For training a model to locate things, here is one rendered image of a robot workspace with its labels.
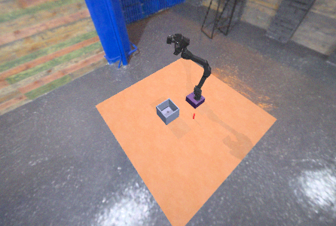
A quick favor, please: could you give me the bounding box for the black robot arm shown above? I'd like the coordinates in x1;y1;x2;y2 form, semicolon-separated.
173;33;211;101

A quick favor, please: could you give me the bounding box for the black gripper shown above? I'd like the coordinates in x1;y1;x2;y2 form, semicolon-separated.
166;35;179;45

